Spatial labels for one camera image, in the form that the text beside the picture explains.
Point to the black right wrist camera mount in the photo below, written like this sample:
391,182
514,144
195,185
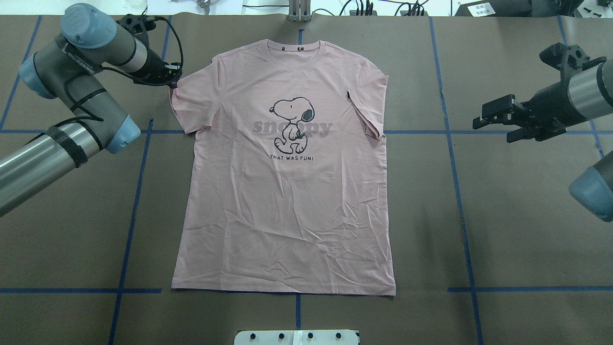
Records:
562,58

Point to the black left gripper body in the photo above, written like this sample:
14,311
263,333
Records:
154,66

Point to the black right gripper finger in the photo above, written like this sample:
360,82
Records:
505,110
523,133

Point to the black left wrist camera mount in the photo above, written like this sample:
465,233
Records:
137,24

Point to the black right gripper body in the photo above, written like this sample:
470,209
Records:
551,101

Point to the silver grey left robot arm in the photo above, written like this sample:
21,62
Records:
90,42

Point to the pink Snoopy t-shirt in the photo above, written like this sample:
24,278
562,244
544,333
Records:
288,190

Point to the aluminium frame post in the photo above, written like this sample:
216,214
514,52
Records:
299,11

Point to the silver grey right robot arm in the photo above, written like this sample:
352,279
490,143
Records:
580,97

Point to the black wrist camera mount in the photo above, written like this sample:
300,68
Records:
137,24
562,58

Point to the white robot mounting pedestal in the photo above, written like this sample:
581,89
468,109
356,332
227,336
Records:
298,337

